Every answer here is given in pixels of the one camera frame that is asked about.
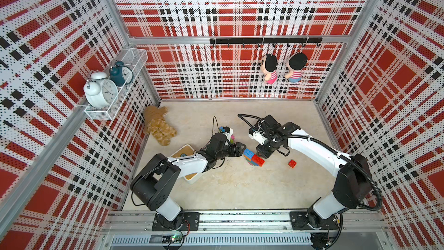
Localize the red block front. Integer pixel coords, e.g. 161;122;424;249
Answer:
251;155;265;167

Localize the small red block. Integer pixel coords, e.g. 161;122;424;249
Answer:
288;160;297;168

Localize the light blue block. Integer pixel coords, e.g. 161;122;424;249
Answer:
243;149;254;160

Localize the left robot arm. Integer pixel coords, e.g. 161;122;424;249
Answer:
130;133;246;230

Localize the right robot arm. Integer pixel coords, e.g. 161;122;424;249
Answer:
248;115;383;230

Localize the white tray with wood lid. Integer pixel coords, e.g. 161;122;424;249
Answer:
171;144;203;185

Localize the doll with pink stripes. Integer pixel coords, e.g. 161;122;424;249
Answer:
260;54;278;84

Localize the doll with blue shorts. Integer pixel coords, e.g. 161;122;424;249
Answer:
284;52;308;83

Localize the brown teddy bear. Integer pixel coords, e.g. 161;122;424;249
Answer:
143;105;177;147

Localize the teal alarm clock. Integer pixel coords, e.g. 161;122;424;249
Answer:
109;61;134;87

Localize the white alarm clock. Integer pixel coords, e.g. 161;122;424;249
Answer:
83;71;119;109

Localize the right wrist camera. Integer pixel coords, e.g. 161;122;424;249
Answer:
249;128;268;145

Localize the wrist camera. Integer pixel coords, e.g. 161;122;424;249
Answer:
219;126;234;142
249;128;268;145

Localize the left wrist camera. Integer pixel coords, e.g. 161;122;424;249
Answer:
219;126;234;142

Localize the black hook rail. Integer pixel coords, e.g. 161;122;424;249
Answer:
209;37;323;46

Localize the electronics board with wires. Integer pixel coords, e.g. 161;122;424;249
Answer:
149;231;187;250

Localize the white wire shelf basket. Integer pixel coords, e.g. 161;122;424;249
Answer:
83;48;148;121

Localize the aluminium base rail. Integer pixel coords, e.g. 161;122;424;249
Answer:
98;209;395;250

